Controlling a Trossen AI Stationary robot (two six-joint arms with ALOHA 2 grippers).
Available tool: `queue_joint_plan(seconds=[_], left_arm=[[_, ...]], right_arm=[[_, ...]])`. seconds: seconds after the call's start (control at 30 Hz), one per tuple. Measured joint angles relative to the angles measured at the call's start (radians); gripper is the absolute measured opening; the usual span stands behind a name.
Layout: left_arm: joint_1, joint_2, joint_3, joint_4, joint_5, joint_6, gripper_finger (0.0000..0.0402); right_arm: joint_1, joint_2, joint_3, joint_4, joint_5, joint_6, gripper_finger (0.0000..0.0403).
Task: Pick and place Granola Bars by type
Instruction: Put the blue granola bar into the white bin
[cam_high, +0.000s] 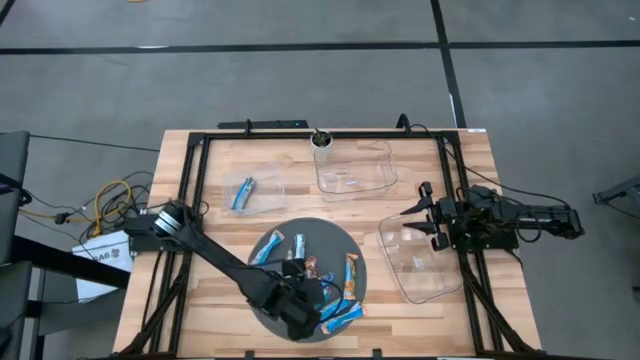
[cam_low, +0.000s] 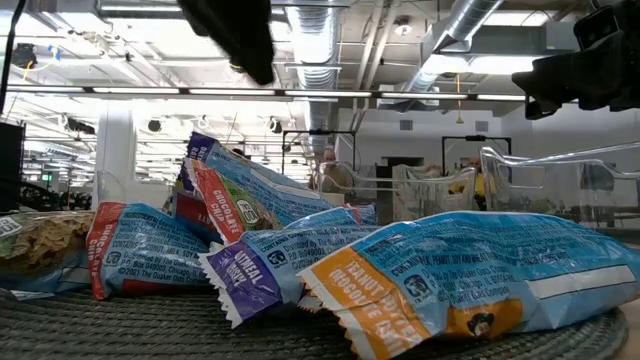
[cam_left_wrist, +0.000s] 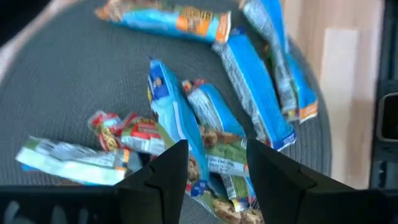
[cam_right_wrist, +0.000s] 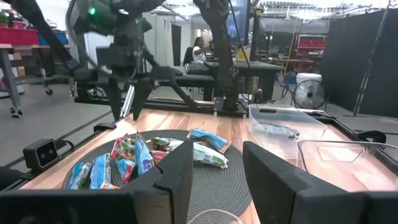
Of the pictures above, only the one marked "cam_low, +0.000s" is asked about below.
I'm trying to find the black metal station frame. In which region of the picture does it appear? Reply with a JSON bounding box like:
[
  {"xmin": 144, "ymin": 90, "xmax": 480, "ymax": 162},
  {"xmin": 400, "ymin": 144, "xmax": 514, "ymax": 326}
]
[
  {"xmin": 441, "ymin": 134, "xmax": 513, "ymax": 177},
  {"xmin": 281, "ymin": 128, "xmax": 357, "ymax": 176}
]

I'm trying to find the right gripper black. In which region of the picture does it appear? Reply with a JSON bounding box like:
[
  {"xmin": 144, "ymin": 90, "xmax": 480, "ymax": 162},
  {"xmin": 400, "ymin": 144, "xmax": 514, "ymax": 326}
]
[{"xmin": 511, "ymin": 29, "xmax": 640, "ymax": 121}]

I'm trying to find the peanut butter granola bar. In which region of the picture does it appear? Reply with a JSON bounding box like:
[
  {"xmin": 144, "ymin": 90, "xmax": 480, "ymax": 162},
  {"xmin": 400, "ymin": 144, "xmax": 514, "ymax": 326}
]
[{"xmin": 296, "ymin": 209, "xmax": 640, "ymax": 360}]

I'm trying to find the black monitor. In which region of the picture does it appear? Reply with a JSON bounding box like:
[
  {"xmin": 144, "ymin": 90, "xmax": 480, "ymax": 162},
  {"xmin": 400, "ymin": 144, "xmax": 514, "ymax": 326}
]
[{"xmin": 0, "ymin": 122, "xmax": 26, "ymax": 212}]

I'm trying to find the black cable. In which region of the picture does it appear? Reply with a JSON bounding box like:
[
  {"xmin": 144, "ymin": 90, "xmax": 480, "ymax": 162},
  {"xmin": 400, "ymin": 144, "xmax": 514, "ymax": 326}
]
[{"xmin": 0, "ymin": 0, "xmax": 27, "ymax": 117}]

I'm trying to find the large clear plastic container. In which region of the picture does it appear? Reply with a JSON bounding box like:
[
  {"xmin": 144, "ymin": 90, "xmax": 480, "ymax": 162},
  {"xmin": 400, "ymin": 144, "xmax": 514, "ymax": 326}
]
[{"xmin": 478, "ymin": 139, "xmax": 640, "ymax": 229}]

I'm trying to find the yellow hanging cord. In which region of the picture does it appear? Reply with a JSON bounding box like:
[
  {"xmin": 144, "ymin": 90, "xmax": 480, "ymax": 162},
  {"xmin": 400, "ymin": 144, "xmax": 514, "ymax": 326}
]
[{"xmin": 454, "ymin": 73, "xmax": 465, "ymax": 125}]

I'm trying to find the white column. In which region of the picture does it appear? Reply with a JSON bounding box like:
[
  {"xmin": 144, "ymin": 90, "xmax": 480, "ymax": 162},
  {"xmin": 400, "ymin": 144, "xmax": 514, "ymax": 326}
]
[{"xmin": 92, "ymin": 107, "xmax": 140, "ymax": 206}]

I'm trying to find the blue wrapped granola bar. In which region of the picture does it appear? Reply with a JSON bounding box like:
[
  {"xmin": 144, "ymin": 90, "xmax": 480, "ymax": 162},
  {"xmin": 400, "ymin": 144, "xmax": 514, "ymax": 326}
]
[{"xmin": 283, "ymin": 202, "xmax": 380, "ymax": 232}]

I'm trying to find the long ceiling light strip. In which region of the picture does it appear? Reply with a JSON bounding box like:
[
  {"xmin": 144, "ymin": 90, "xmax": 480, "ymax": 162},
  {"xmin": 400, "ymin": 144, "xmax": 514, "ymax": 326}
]
[{"xmin": 4, "ymin": 85, "xmax": 529, "ymax": 104}]

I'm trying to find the black ceiling device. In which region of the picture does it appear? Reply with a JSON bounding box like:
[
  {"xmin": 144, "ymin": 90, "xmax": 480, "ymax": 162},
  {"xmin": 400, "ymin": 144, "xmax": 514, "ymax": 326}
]
[{"xmin": 10, "ymin": 42, "xmax": 39, "ymax": 70}]

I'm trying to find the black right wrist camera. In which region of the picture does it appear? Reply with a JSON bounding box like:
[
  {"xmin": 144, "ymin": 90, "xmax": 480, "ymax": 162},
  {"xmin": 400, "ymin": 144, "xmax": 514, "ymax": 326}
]
[{"xmin": 572, "ymin": 3, "xmax": 624, "ymax": 51}]

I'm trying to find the silver ventilation duct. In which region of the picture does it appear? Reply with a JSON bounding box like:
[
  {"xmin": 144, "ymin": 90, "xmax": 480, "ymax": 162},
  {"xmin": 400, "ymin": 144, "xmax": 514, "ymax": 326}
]
[
  {"xmin": 399, "ymin": 0, "xmax": 505, "ymax": 96},
  {"xmin": 285, "ymin": 0, "xmax": 346, "ymax": 132}
]

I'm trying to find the person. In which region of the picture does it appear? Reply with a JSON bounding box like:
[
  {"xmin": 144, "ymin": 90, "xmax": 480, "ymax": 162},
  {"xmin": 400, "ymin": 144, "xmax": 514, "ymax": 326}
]
[
  {"xmin": 307, "ymin": 147, "xmax": 356, "ymax": 196},
  {"xmin": 447, "ymin": 157, "xmax": 496, "ymax": 211}
]

